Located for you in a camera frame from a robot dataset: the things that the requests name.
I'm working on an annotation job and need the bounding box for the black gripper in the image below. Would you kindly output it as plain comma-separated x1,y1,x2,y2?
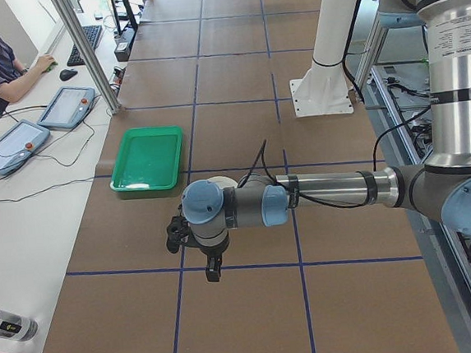
166,215,228,283

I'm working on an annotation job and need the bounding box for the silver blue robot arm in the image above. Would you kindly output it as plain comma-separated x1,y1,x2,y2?
166,0,471,282

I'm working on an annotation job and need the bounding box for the white round plate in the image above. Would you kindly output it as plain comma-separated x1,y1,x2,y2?
207,175,238,189

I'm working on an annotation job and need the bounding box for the green plastic tray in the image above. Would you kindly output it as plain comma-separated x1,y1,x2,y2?
110,126,183,193

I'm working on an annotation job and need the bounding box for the blue teach pendant far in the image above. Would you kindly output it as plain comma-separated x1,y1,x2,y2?
38,86,95,130

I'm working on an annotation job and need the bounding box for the blue teach pendant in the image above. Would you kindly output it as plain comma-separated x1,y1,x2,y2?
0,120,50,174
38,86,95,130

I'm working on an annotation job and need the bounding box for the blue teach pendant near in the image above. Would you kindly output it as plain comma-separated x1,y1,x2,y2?
0,120,50,174

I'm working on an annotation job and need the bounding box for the black power strip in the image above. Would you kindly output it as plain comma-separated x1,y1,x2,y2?
114,27,136,63

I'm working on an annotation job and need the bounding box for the black computer mouse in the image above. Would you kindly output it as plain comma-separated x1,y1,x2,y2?
59,69,78,81

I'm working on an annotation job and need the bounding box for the black keyboard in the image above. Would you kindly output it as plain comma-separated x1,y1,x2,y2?
63,24,107,68

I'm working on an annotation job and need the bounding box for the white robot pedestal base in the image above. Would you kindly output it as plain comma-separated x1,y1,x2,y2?
290,0,360,118

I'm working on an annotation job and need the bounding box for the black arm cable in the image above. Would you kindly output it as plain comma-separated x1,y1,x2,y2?
240,124,443,217

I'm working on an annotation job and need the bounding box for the black pendant cable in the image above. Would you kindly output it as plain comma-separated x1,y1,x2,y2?
0,99,117,204

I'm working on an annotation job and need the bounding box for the aluminium frame post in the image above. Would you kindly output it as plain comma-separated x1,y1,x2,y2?
51,0,121,114

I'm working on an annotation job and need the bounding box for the aluminium frame rail right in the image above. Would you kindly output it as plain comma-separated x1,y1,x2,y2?
363,61,471,353

